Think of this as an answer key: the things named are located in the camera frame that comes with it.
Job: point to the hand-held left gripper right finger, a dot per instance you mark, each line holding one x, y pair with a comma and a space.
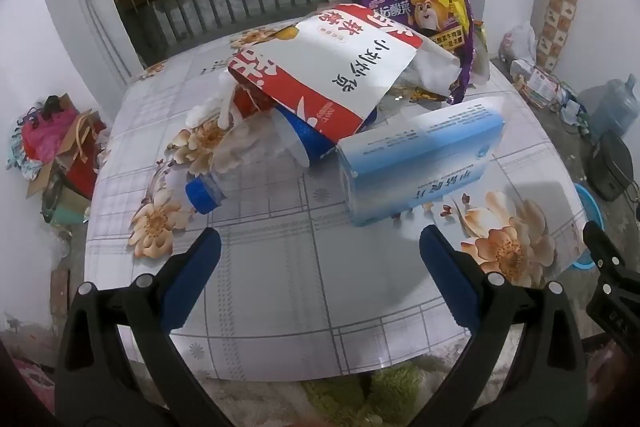
447, 279

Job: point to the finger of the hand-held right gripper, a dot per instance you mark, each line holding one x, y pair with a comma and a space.
607, 252

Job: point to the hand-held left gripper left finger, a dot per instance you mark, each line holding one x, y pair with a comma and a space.
192, 279

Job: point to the clear bottle with blue cap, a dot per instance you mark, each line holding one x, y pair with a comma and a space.
202, 194

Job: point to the blue and white medicine box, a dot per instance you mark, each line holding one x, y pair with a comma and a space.
415, 157

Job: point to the blue paper cup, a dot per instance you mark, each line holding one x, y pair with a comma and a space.
305, 132

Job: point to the white plastic bag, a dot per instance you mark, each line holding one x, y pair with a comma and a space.
430, 67
517, 44

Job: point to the red and white snack bag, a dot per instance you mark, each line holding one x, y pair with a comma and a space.
325, 77

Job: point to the purple and yellow noodle bag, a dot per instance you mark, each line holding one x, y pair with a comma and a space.
415, 2

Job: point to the blue plastic basin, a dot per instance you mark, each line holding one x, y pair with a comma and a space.
590, 207

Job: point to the black round pan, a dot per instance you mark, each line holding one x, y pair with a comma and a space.
610, 167

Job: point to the blue water jug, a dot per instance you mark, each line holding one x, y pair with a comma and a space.
615, 107

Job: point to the green shaggy rug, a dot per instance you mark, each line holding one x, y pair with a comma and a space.
350, 397

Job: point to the red paper bag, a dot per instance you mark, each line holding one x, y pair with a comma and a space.
85, 167

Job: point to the white printed carton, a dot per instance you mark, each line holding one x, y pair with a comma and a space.
542, 82

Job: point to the brown cardboard box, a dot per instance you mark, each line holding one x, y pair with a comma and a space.
37, 179

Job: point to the pile of colourful bags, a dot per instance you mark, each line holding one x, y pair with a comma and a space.
45, 137

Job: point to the fruit patterned tall box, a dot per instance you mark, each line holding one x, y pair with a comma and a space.
560, 17

